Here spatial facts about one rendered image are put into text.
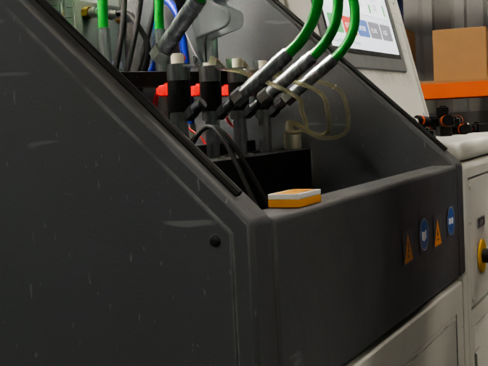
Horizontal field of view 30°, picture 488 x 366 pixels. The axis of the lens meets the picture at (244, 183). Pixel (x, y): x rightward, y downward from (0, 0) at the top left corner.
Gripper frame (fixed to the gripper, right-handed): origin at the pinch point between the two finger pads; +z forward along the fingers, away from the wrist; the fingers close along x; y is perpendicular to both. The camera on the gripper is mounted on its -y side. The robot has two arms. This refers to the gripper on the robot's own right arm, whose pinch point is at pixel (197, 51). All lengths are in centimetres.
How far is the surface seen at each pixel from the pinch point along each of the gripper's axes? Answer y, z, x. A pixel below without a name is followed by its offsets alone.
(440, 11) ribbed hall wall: -126, -70, 638
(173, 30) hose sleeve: 3.6, -1.4, -11.8
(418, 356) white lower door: 23.1, 37.3, 8.5
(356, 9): 11.9, -6.0, 23.5
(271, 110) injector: -1.4, 7.1, 23.4
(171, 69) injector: -3.0, 1.9, -1.2
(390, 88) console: -1, 3, 81
